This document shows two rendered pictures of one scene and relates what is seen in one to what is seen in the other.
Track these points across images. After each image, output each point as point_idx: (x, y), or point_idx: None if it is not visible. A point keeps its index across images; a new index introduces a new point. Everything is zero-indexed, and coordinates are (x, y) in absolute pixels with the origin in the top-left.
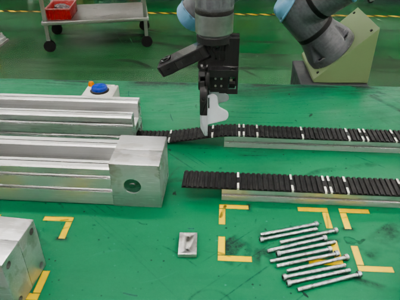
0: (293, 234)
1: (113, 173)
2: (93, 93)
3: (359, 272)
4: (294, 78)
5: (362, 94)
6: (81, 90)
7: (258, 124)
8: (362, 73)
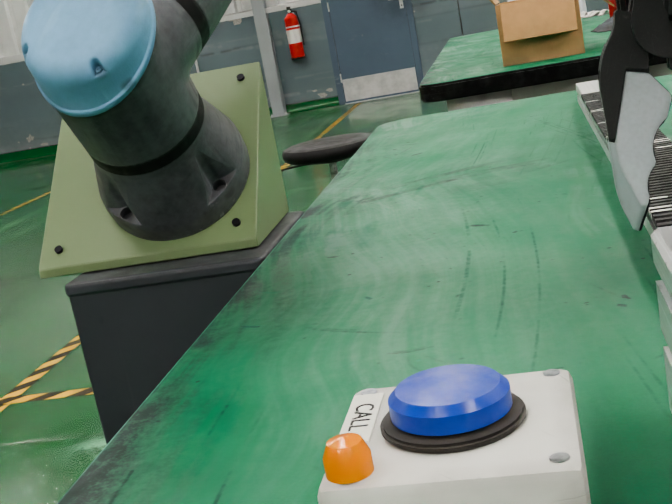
0: None
1: None
2: (514, 421)
3: None
4: (142, 311)
5: (357, 206)
6: None
7: (554, 257)
8: (280, 187)
